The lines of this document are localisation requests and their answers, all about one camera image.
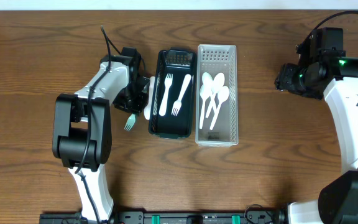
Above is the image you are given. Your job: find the white plastic spoon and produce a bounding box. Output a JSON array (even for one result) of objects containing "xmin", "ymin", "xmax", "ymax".
[
  {"xmin": 200, "ymin": 72, "xmax": 213, "ymax": 96},
  {"xmin": 144, "ymin": 76, "xmax": 155, "ymax": 120},
  {"xmin": 206, "ymin": 72, "xmax": 225, "ymax": 118},
  {"xmin": 199, "ymin": 84, "xmax": 211, "ymax": 129},
  {"xmin": 209, "ymin": 86, "xmax": 229, "ymax": 130}
]

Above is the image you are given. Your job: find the teal plastic fork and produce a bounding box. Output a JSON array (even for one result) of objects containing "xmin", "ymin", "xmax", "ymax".
[{"xmin": 124, "ymin": 114, "xmax": 136, "ymax": 131}]

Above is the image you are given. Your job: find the white plastic fork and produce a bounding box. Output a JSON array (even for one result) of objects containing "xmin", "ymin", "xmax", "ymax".
[
  {"xmin": 158, "ymin": 73, "xmax": 173, "ymax": 116},
  {"xmin": 172, "ymin": 74, "xmax": 191, "ymax": 116}
]

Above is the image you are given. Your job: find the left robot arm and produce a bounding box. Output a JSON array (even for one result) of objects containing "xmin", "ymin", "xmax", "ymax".
[{"xmin": 52, "ymin": 54, "xmax": 149, "ymax": 223}]

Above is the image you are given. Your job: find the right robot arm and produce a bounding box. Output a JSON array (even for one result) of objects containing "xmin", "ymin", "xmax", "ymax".
[{"xmin": 275, "ymin": 57, "xmax": 358, "ymax": 223}]

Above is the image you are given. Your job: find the black plastic basket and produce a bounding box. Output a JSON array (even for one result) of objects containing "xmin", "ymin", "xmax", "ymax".
[{"xmin": 149, "ymin": 48, "xmax": 197, "ymax": 139}]

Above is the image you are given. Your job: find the clear plastic basket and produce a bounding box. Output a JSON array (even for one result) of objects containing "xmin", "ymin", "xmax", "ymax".
[{"xmin": 195, "ymin": 44, "xmax": 239, "ymax": 147}]

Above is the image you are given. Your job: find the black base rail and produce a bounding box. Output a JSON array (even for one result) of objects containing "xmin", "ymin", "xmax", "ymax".
[{"xmin": 39, "ymin": 204, "xmax": 289, "ymax": 224}]

